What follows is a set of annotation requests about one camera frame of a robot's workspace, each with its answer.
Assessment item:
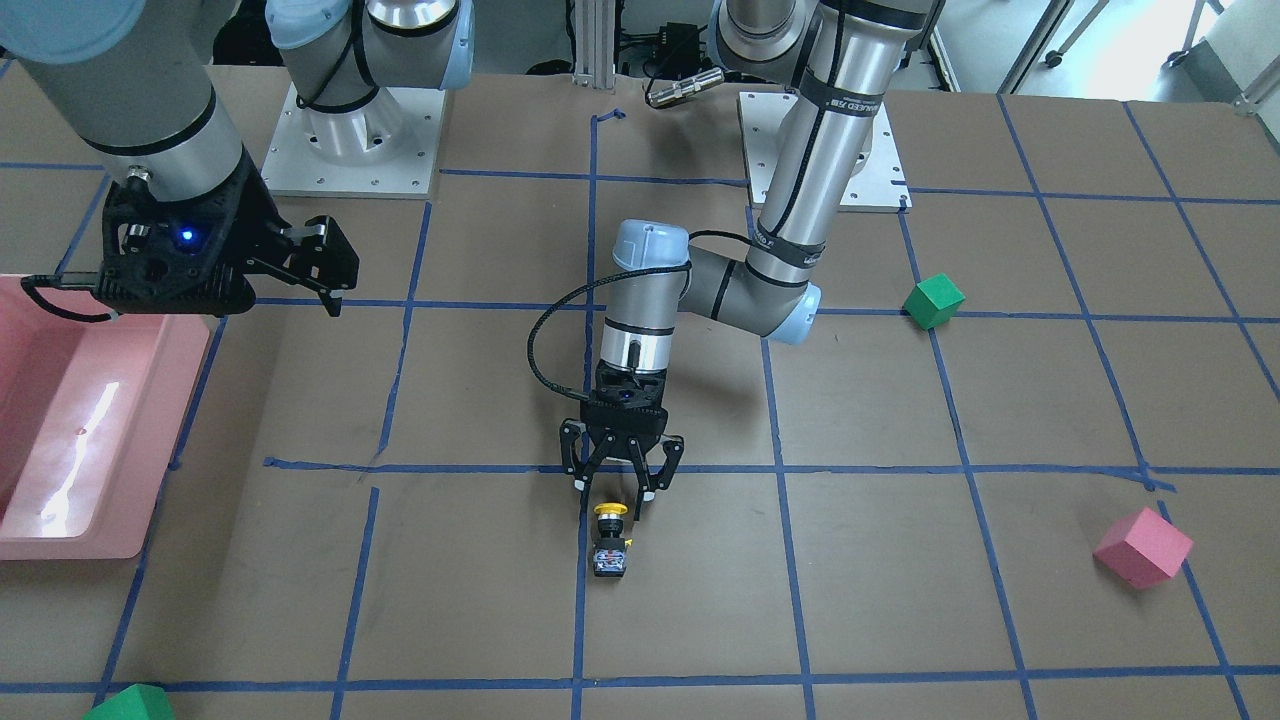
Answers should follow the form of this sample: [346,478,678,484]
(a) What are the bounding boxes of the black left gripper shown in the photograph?
[558,363,685,515]

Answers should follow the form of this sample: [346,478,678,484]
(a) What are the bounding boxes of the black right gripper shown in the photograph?
[91,160,360,316]

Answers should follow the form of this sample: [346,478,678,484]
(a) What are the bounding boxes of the yellow push button switch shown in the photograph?
[590,502,631,578]

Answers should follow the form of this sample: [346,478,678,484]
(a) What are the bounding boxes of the pink plastic bin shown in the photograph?
[1,275,211,561]

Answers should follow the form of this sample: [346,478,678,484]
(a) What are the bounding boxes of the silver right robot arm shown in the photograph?
[3,1,474,323]

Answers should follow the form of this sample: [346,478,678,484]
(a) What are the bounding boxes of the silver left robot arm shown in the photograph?
[552,1,940,507]

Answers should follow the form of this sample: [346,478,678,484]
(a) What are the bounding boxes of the green cube far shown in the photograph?
[902,273,966,331]

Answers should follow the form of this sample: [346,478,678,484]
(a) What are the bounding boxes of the green cube near bin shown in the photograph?
[83,684,177,720]

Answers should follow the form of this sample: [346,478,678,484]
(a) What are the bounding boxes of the pink cube far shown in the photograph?
[1093,507,1194,591]

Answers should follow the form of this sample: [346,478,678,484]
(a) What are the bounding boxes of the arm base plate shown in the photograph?
[261,88,449,199]
[739,91,911,211]

